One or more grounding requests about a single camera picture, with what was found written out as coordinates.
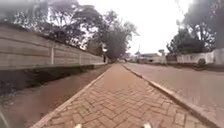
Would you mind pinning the grey concrete slab wall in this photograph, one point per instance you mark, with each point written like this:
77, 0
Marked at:
33, 50

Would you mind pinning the grey paved road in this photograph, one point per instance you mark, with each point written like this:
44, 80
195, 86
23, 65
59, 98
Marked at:
190, 83

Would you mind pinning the white wall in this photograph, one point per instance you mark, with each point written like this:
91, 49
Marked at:
200, 57

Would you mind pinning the brown dirt strip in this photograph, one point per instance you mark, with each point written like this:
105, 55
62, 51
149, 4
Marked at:
46, 96

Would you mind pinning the robot's own part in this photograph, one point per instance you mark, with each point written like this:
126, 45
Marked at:
78, 126
147, 125

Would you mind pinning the grey concrete kerb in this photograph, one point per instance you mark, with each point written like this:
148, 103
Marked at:
173, 96

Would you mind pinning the low distant buildings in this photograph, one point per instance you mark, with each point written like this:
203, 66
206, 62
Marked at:
148, 57

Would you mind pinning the red brick path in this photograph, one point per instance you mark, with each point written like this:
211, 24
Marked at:
120, 96

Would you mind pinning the row of trees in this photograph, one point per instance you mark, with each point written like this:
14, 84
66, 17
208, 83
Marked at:
83, 26

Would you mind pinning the trees behind white wall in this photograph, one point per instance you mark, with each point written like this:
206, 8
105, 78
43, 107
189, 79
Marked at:
196, 30

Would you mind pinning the dark vegetation strip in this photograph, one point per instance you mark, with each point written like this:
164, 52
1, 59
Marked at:
40, 76

